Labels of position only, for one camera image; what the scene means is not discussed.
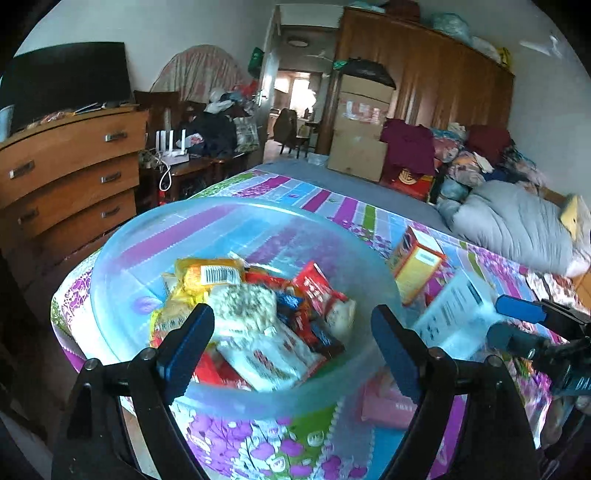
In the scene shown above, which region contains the yellow soft toy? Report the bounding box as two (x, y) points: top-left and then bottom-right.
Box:
(560, 194), (585, 241)

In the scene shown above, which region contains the yellow snack packet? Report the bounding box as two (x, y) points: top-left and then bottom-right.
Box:
(148, 257), (246, 348)

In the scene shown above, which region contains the white cable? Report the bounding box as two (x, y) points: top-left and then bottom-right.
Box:
(158, 159), (175, 193)

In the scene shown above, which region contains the pale blue plastic bag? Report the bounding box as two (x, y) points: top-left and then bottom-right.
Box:
(431, 12), (472, 45)

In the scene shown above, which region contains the wooden wardrobe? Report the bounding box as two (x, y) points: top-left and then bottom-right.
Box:
(318, 7), (515, 158)

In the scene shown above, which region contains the white router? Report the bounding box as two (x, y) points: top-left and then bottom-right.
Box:
(154, 130), (191, 165)

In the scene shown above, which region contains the black television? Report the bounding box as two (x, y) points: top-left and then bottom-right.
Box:
(0, 42), (133, 139)

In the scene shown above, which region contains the wooden dresser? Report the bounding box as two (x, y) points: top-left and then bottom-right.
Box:
(0, 106), (149, 278)

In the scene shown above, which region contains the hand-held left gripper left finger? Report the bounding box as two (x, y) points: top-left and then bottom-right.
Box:
(51, 302), (216, 480)

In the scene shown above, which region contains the black bag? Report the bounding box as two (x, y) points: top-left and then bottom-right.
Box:
(332, 58), (397, 90)

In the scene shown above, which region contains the dark clothes pile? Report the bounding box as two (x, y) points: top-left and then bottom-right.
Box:
(178, 88), (260, 160)

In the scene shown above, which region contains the dark wooden side table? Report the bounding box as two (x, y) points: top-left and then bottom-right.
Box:
(137, 152), (251, 209)

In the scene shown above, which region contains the orange brown carton box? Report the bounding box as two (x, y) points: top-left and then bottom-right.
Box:
(387, 226), (447, 306)

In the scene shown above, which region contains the red gift box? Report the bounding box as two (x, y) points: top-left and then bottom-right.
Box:
(385, 167), (437, 202)

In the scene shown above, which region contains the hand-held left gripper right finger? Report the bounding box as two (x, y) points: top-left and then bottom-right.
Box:
(370, 304), (541, 480)

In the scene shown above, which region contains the pink cloth cover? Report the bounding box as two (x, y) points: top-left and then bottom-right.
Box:
(150, 45), (253, 106)

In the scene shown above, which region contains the white bucket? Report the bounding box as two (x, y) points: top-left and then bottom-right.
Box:
(0, 104), (15, 142)

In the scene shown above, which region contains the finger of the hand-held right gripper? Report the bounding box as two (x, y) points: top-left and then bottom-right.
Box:
(496, 295), (591, 340)
(487, 322), (561, 365)

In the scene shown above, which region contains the white carton box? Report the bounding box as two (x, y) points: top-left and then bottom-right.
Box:
(412, 270), (498, 361)

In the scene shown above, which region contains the pile of clothes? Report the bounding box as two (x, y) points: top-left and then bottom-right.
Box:
(431, 122), (551, 204)

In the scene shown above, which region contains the white door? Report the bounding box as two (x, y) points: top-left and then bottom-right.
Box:
(257, 4), (283, 155)

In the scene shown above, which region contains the grey duvet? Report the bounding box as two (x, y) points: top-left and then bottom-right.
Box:
(438, 180), (583, 278)

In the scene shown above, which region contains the pink carton box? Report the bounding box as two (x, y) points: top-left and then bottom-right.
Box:
(360, 381), (420, 431)

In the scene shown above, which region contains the translucent blue plastic basin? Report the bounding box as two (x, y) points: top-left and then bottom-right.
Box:
(90, 196), (403, 422)

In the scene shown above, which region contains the colourful floral bed sheet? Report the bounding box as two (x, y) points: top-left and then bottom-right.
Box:
(51, 167), (591, 480)

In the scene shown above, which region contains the wooden chair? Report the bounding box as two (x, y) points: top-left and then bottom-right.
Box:
(272, 108), (300, 156)

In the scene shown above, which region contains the maroon garment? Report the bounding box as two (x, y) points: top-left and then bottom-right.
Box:
(380, 119), (437, 178)

